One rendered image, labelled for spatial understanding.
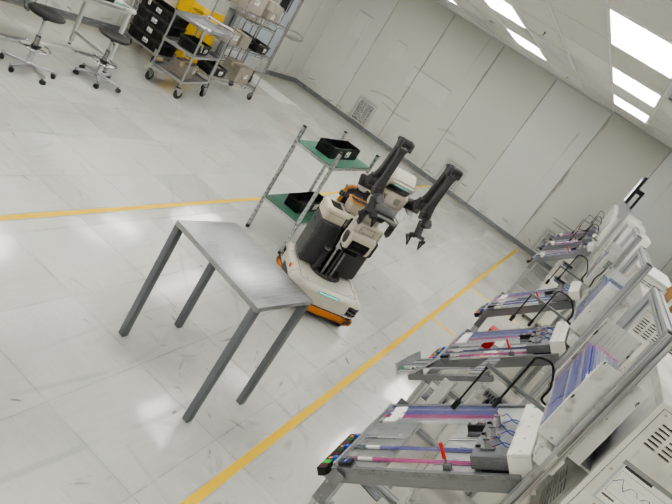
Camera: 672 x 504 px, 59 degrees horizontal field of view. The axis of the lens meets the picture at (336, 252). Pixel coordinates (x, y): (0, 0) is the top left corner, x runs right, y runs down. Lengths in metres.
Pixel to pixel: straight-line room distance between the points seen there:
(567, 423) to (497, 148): 10.56
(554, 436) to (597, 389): 0.21
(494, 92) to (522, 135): 1.02
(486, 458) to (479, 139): 10.58
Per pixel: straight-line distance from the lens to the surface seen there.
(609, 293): 3.45
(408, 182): 4.41
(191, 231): 3.19
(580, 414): 2.09
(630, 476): 2.17
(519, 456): 2.21
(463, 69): 12.72
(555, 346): 3.57
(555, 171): 12.27
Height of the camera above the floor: 2.18
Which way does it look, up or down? 20 degrees down
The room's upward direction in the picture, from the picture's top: 33 degrees clockwise
